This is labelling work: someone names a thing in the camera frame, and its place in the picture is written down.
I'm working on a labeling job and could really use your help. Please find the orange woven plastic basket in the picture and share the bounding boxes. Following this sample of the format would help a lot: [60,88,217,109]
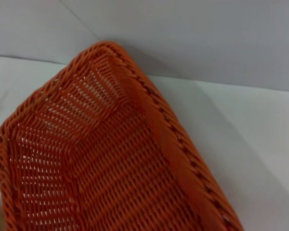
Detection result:
[0,40,247,231]

